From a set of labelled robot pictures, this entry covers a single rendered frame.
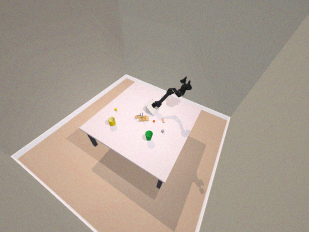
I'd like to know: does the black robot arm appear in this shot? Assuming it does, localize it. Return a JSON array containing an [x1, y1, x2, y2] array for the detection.
[[152, 88, 186, 108]]

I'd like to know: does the wooden toy catapult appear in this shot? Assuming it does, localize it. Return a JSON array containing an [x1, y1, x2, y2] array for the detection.
[[135, 113, 149, 121]]

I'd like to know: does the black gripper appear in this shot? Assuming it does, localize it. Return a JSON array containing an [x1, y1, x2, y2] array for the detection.
[[180, 76, 192, 91]]

